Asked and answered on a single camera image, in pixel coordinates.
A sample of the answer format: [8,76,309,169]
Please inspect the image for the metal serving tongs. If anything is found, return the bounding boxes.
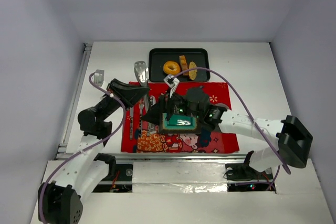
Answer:
[134,60,155,135]

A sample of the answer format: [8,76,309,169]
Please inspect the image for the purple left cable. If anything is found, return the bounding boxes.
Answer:
[38,73,126,224]

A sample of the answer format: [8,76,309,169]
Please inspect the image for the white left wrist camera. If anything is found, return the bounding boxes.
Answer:
[93,69,104,87]

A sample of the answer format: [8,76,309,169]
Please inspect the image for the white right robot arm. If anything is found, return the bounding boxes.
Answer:
[141,87,313,172]

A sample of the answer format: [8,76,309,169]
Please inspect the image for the aluminium frame rail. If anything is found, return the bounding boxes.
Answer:
[54,42,305,161]

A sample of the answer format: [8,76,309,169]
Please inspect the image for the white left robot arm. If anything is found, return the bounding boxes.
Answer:
[38,79,150,223]

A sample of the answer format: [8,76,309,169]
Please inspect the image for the red patterned placemat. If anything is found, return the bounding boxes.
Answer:
[121,82,239,154]

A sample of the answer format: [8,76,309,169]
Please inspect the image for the black baking tray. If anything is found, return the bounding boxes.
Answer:
[149,48,209,83]

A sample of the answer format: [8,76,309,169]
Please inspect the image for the lilac mug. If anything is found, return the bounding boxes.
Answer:
[216,103,230,112]

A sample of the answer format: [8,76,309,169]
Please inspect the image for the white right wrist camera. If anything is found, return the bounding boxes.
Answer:
[163,74,180,90]

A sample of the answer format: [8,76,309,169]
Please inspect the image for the brown bread slice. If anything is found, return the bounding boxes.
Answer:
[179,55,188,71]

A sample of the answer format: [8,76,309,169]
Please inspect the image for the silver foil covered panel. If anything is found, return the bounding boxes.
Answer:
[132,162,227,194]

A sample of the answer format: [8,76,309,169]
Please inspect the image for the patterned handle fork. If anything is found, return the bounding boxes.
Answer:
[138,98,145,138]

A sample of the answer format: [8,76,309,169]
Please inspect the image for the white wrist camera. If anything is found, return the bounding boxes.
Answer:
[163,74,180,90]
[93,69,104,87]

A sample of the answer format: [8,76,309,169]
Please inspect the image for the glazed donut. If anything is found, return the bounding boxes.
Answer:
[163,61,181,75]

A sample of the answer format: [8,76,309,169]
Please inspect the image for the patterned handle spoon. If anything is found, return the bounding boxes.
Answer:
[147,95,156,136]

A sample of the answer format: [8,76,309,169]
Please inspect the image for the pale bread slice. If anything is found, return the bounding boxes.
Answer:
[188,61,197,81]

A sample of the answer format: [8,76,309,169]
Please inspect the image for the patterned handle knife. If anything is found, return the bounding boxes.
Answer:
[129,107,134,140]

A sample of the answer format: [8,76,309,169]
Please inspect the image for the teal square plate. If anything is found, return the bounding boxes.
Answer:
[158,113,202,134]

